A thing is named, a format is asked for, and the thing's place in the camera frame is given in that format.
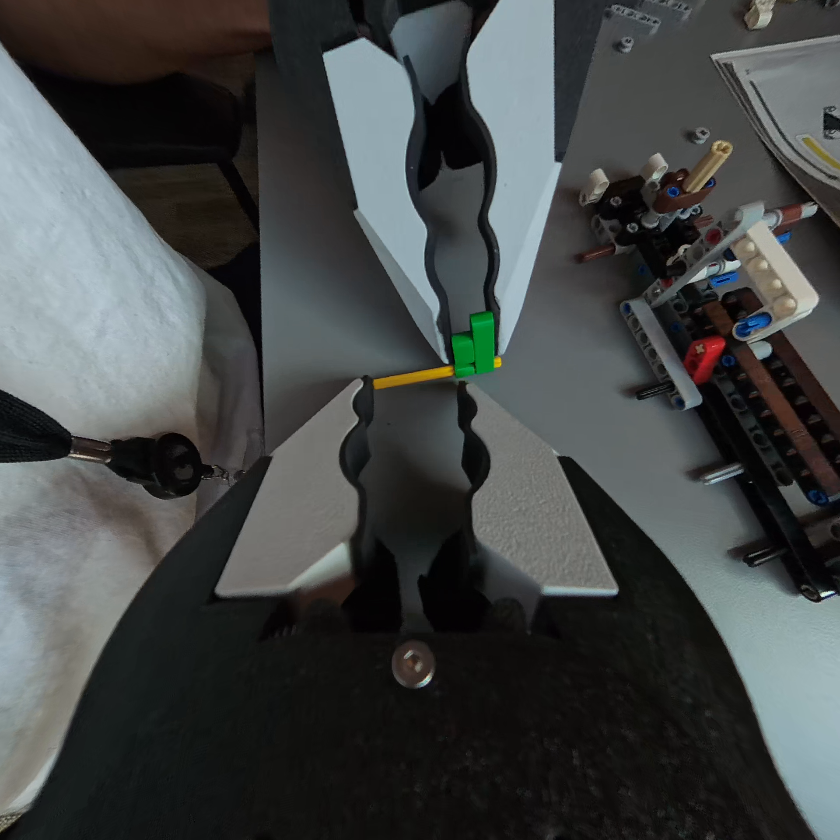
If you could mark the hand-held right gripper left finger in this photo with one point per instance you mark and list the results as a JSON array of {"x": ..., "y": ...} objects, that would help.
[{"x": 295, "y": 499}]

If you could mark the person in white shirt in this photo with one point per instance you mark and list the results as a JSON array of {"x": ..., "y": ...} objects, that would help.
[{"x": 98, "y": 328}]

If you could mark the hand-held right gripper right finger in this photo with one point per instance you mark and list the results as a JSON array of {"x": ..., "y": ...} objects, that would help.
[{"x": 538, "y": 512}]

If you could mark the green lego piece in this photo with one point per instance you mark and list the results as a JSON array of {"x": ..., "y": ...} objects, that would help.
[{"x": 482, "y": 336}]

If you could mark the lego instruction booklet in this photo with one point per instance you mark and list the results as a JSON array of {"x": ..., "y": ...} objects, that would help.
[{"x": 781, "y": 92}]

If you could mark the black badge reel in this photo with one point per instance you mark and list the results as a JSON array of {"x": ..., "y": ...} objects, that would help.
[{"x": 167, "y": 463}]

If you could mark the beige lego connector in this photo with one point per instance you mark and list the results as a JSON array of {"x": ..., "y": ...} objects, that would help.
[{"x": 764, "y": 12}]

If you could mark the black chair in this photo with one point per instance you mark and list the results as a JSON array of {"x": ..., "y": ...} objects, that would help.
[{"x": 164, "y": 118}]

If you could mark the person's left forearm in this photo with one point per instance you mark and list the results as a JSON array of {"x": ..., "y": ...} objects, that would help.
[{"x": 131, "y": 33}]

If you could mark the partly built lego model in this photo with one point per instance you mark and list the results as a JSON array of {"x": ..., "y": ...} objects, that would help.
[{"x": 754, "y": 367}]

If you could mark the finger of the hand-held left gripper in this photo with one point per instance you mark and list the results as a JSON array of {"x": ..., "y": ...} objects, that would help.
[
  {"x": 522, "y": 131},
  {"x": 374, "y": 151}
]

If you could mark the grey lego beam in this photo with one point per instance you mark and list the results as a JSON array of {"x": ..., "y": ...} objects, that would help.
[
  {"x": 669, "y": 8},
  {"x": 633, "y": 19}
]

